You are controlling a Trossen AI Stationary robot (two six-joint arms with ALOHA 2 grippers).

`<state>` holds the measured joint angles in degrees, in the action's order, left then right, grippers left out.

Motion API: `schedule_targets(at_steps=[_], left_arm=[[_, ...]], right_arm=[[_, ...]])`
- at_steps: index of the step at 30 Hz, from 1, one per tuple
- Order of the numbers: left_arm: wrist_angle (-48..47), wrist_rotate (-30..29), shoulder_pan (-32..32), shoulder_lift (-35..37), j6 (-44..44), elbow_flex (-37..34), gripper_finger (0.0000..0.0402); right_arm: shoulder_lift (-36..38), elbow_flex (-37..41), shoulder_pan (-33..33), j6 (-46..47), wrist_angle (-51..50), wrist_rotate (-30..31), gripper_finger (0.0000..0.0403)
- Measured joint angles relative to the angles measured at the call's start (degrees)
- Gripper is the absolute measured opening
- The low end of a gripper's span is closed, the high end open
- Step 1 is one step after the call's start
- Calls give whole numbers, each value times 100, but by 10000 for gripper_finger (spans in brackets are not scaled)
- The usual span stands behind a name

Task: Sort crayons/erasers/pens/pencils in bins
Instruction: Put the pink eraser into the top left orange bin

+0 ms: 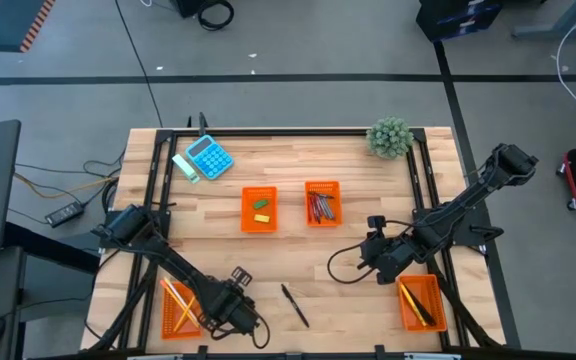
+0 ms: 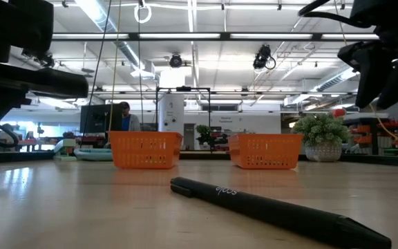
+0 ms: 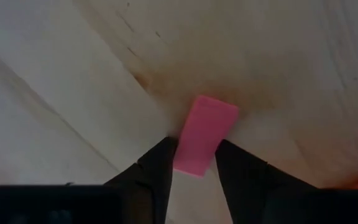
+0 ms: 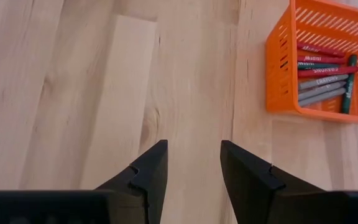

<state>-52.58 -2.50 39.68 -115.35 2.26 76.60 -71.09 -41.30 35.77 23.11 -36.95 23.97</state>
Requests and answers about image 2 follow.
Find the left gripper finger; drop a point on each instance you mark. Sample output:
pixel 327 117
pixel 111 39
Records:
pixel 61 86

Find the orange slotted plastic basket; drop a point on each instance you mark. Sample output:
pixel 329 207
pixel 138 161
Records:
pixel 264 150
pixel 143 150

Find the black pen with white logo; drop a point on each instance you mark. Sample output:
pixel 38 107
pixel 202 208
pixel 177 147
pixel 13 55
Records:
pixel 271 207

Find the black rack with red bins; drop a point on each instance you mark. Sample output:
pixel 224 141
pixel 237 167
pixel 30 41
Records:
pixel 375 138

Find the person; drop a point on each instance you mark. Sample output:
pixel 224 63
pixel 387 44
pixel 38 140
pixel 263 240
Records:
pixel 3 128
pixel 131 121

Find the black monitor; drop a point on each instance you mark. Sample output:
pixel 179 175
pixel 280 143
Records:
pixel 100 117

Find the red round lantern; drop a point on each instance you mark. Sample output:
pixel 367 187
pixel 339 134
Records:
pixel 339 113

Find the small pale green gadget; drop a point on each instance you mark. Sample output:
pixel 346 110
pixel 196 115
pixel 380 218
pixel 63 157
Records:
pixel 66 147

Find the teal calculator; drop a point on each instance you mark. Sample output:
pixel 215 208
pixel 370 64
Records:
pixel 93 154

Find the green plant in white pot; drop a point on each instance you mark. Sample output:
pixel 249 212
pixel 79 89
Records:
pixel 321 131

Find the white cylindrical column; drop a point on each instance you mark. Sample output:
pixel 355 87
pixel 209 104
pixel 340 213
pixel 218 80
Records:
pixel 171 110

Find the small dark green plant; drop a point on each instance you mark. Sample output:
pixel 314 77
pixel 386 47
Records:
pixel 204 133

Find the black ceiling camera cluster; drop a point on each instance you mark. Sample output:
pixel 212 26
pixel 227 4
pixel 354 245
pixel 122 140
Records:
pixel 48 61

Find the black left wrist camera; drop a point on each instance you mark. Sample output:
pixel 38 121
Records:
pixel 12 27

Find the black aluminium table frame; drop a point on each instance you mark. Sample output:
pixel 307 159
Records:
pixel 29 156

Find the dark wall board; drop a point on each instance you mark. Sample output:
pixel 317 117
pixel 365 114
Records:
pixel 149 127

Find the round black ceiling camera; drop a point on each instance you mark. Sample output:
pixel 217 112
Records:
pixel 175 61

